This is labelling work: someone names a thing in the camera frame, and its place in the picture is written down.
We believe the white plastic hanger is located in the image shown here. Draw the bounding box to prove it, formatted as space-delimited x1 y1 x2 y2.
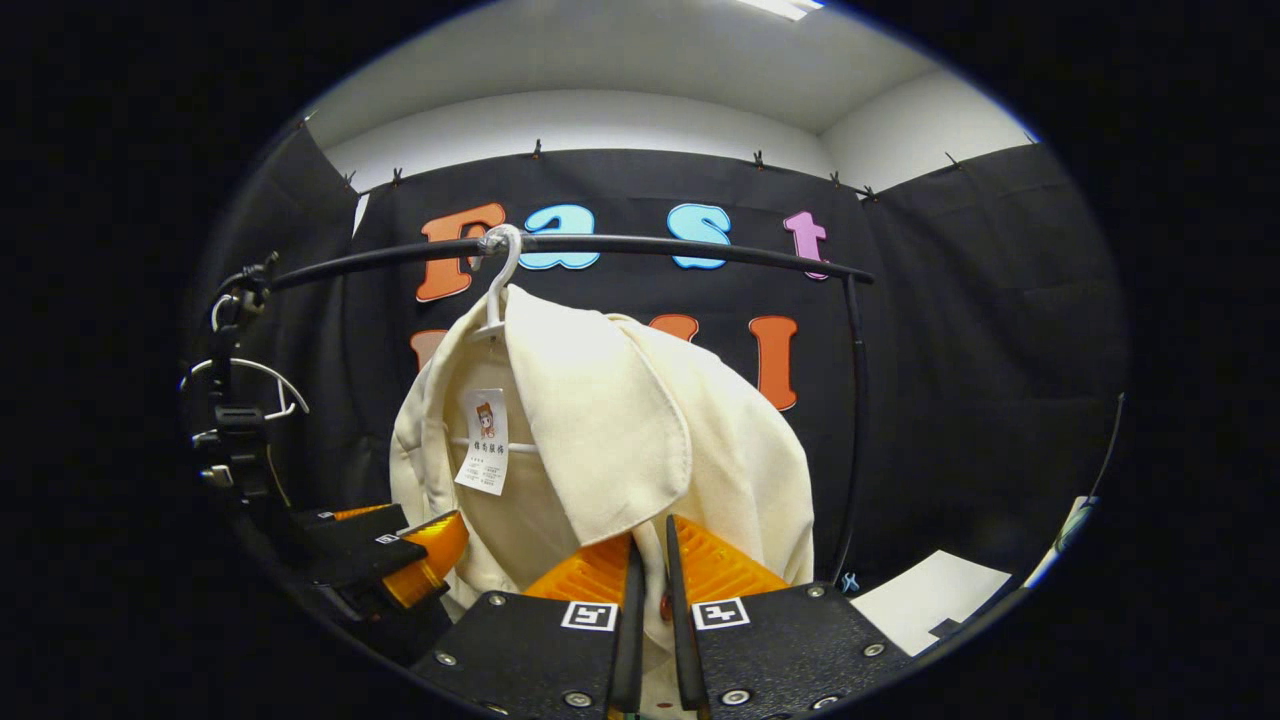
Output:
450 224 543 454
180 293 311 423

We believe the thin black stand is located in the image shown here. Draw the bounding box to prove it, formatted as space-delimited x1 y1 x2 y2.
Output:
1095 393 1127 499

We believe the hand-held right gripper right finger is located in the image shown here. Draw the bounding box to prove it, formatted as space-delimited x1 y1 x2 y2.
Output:
665 514 913 720

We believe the ceiling light panel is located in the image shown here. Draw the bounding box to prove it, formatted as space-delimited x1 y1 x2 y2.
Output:
735 0 831 23

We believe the white board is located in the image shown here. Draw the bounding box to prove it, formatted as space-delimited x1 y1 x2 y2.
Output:
1025 495 1099 589

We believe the row of small cloth clips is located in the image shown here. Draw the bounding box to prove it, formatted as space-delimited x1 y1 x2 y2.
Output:
300 112 963 201

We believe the cream button shirt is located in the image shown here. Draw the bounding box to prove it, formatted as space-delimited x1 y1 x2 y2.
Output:
388 285 816 720

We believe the black clothes rail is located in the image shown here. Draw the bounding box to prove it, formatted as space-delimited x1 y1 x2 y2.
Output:
215 233 876 586

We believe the black backdrop cloth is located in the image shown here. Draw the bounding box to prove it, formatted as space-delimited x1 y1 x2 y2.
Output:
185 125 1131 641

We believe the white paper sheet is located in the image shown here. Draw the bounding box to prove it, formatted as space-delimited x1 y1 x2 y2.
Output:
850 550 1013 656

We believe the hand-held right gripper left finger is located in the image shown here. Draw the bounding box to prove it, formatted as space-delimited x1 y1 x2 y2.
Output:
410 533 646 720

